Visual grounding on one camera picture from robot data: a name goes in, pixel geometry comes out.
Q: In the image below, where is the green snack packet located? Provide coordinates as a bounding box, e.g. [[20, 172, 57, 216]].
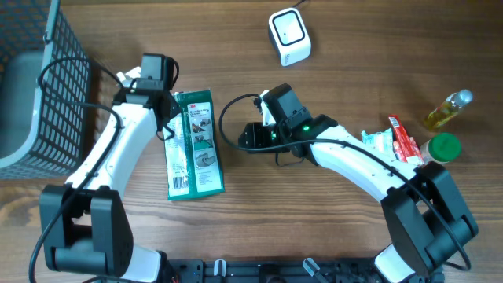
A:
[[163, 90, 225, 201]]

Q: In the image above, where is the white barcode scanner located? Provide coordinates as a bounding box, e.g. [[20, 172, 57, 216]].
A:
[[268, 7, 311, 67]]

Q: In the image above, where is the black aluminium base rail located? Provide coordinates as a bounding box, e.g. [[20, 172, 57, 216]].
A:
[[160, 258, 383, 283]]

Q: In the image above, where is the yellow Vim liquid bottle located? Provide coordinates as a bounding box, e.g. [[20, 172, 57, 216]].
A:
[[424, 89, 473, 130]]

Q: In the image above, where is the mint green sachet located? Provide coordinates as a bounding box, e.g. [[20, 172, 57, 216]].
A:
[[361, 128, 396, 159]]

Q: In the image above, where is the green lid jar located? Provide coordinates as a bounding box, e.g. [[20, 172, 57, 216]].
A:
[[420, 133, 462, 164]]

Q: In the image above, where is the red Nescafe stick sachet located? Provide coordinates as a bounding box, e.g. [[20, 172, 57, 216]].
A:
[[388, 115, 409, 145]]

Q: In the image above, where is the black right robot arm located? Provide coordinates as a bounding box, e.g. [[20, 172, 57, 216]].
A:
[[238, 83, 479, 282]]

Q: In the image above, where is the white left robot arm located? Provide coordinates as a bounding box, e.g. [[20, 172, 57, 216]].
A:
[[28, 53, 181, 282]]

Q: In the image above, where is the grey plastic mesh basket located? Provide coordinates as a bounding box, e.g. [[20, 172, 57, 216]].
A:
[[1, 0, 91, 179]]

